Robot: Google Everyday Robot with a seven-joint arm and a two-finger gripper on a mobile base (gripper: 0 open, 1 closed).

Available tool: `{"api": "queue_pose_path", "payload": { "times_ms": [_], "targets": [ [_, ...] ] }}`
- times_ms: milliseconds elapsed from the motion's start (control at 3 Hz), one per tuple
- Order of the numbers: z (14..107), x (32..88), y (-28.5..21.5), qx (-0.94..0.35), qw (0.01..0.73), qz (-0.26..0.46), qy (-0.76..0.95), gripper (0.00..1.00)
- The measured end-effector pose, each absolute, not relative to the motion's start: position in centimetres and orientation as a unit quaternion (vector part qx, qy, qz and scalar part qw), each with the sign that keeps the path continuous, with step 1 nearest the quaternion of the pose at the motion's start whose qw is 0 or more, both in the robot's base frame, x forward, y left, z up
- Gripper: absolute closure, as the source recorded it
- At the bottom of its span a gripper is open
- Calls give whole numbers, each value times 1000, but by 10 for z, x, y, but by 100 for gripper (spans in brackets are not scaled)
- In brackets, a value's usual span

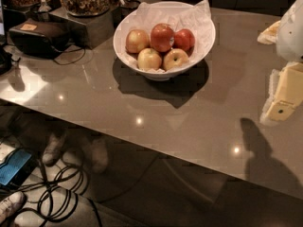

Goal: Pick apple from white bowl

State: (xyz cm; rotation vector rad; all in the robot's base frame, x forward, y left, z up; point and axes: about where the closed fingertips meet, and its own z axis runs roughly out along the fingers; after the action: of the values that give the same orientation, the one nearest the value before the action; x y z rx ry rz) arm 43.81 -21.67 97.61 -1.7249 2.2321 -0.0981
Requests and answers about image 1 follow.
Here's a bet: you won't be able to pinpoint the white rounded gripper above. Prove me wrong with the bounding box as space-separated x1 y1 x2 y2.
257 0 303 126

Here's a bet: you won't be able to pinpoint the white paper bowl liner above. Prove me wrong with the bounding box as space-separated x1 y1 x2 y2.
117 0 213 75

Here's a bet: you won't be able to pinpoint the red apple right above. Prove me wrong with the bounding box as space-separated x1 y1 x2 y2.
173 28 195 51

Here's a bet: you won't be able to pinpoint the yellow apple front right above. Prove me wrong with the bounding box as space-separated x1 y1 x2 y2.
163 48 188 71

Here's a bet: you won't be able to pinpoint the yellow apple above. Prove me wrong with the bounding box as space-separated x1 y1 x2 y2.
137 48 162 71
163 48 188 71

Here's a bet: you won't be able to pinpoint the white ceramic bowl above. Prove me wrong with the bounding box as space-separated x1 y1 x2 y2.
113 0 217 81

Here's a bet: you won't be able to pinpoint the large red center apple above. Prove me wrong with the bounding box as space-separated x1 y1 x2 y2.
151 23 174 52

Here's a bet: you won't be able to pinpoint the yellow apple front left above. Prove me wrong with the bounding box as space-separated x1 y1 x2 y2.
137 48 162 71

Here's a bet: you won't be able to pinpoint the red-yellow apple left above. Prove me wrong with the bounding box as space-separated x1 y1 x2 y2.
125 29 150 53

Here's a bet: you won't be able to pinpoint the small dark cup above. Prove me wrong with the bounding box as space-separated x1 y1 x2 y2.
121 0 140 18

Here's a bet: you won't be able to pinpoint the grey metal stand block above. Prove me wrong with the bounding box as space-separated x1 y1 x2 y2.
49 8 115 49

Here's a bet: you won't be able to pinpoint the white shoe under table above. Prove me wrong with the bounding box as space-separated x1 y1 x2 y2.
42 133 66 166

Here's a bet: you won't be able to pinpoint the black box device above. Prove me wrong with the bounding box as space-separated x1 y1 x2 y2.
9 19 70 59

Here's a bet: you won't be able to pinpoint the metal scoop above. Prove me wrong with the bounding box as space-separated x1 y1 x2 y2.
38 0 51 21

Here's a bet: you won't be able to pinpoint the blue foot pedal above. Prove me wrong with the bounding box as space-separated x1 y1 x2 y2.
0 149 32 186

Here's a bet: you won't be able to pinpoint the white shoe bottom left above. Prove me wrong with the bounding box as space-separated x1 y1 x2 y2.
0 191 26 224

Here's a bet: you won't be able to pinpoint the black cable on table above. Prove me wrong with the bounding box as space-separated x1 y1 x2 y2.
51 44 87 66

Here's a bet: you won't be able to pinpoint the black floor cables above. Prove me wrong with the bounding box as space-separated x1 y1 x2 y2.
0 147 103 227

